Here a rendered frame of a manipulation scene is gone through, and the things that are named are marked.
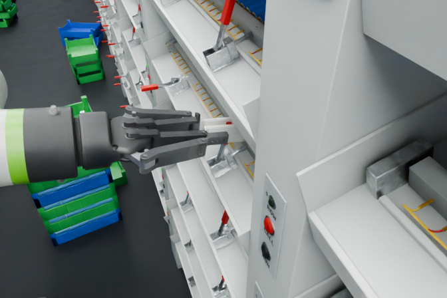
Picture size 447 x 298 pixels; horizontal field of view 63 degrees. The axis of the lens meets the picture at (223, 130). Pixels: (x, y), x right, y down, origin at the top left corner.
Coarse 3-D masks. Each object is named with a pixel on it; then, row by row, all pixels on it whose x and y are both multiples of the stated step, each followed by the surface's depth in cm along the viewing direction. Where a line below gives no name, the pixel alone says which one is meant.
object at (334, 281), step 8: (328, 280) 38; (336, 280) 38; (312, 288) 38; (320, 288) 38; (328, 288) 39; (336, 288) 39; (344, 288) 40; (296, 296) 38; (304, 296) 38; (312, 296) 38; (320, 296) 39; (328, 296) 40; (336, 296) 38; (344, 296) 38; (352, 296) 38
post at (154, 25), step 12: (144, 0) 84; (144, 12) 86; (156, 12) 87; (144, 24) 90; (156, 24) 88; (144, 36) 94; (156, 36) 90; (144, 48) 99; (156, 72) 95; (156, 96) 100; (168, 96) 101; (168, 180) 119; (168, 192) 122; (180, 264) 147
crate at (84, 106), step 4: (84, 96) 148; (84, 100) 148; (72, 104) 148; (76, 104) 149; (80, 104) 150; (84, 104) 149; (88, 104) 148; (76, 108) 150; (80, 108) 151; (84, 108) 150; (88, 108) 150; (76, 112) 151; (76, 116) 150
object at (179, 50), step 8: (176, 48) 88; (184, 56) 84; (192, 64) 81; (192, 72) 81; (200, 80) 75; (200, 88) 75; (208, 88) 72; (216, 104) 69; (224, 112) 66; (232, 144) 62; (248, 144) 58; (248, 168) 57
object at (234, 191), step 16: (160, 48) 92; (160, 64) 90; (192, 80) 80; (176, 96) 78; (192, 96) 76; (208, 96) 75; (192, 112) 72; (240, 144) 62; (240, 160) 60; (224, 176) 58; (240, 176) 57; (224, 192) 56; (240, 192) 55; (240, 208) 53; (240, 224) 51; (240, 240) 45
